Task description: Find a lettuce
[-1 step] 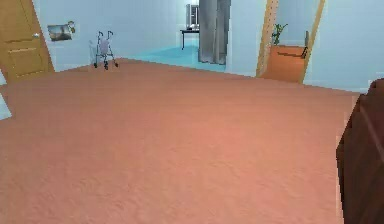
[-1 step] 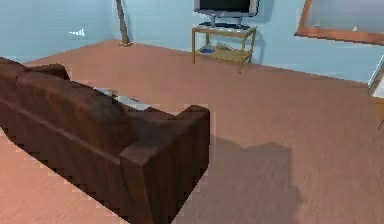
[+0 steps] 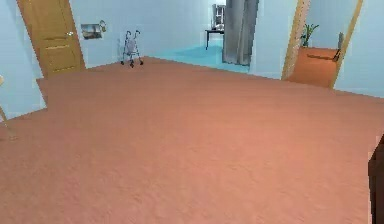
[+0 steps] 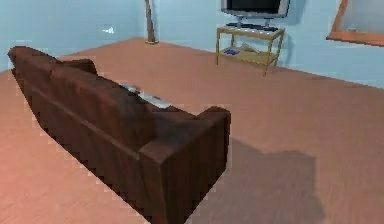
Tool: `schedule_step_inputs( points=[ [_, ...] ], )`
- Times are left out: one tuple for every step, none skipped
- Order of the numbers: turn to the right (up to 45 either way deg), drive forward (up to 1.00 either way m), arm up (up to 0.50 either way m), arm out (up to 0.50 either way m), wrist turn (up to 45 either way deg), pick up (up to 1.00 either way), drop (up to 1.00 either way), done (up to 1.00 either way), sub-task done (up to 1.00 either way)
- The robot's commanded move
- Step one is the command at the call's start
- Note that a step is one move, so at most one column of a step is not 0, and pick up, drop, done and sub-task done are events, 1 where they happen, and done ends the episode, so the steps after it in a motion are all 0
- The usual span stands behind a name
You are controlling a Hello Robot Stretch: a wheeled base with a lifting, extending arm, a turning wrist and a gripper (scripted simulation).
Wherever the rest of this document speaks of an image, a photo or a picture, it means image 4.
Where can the brown leather sofa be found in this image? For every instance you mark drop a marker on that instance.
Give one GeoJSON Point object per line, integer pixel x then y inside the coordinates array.
{"type": "Point", "coordinates": [110, 130]}

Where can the pale grey object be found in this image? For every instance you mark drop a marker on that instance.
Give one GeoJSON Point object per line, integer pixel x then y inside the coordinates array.
{"type": "Point", "coordinates": [150, 96]}

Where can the pale folded newspaper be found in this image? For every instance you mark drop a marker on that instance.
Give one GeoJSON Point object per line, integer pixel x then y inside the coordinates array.
{"type": "Point", "coordinates": [249, 47]}

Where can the blue flat object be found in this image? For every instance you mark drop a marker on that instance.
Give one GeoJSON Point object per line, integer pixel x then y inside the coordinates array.
{"type": "Point", "coordinates": [231, 51]}

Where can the orange framed window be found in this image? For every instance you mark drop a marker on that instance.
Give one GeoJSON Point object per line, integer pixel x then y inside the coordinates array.
{"type": "Point", "coordinates": [356, 20]}

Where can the yellow wooden television stand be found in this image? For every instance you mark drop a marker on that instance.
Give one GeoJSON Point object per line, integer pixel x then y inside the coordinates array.
{"type": "Point", "coordinates": [253, 56]}

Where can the grey flat television set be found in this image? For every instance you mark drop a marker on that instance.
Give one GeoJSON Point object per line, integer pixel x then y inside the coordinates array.
{"type": "Point", "coordinates": [255, 6]}

